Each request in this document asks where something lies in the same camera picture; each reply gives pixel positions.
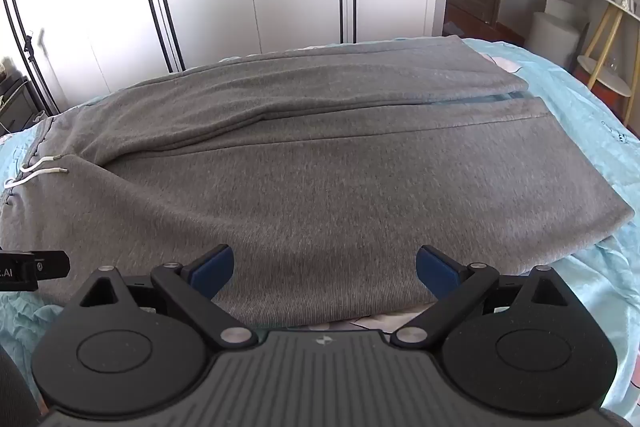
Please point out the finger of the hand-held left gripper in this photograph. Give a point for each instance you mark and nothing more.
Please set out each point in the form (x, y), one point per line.
(50, 264)

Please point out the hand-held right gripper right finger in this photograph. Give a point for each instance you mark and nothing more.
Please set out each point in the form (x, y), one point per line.
(437, 269)

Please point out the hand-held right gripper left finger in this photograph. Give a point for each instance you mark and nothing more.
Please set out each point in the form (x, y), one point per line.
(215, 269)

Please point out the grey pants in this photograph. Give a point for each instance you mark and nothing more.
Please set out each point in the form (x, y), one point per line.
(320, 177)

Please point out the dark grey nightstand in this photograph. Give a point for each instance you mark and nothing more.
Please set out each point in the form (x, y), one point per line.
(15, 104)

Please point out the black tripod stand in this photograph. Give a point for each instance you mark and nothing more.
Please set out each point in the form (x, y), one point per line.
(35, 67)

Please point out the light blue printed bed sheet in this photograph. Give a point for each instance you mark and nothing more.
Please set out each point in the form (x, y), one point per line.
(575, 117)

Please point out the white cylindrical appliance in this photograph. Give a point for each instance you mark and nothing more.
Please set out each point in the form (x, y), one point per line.
(555, 34)

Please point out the wooden side table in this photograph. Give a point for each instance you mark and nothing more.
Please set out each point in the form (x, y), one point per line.
(606, 24)

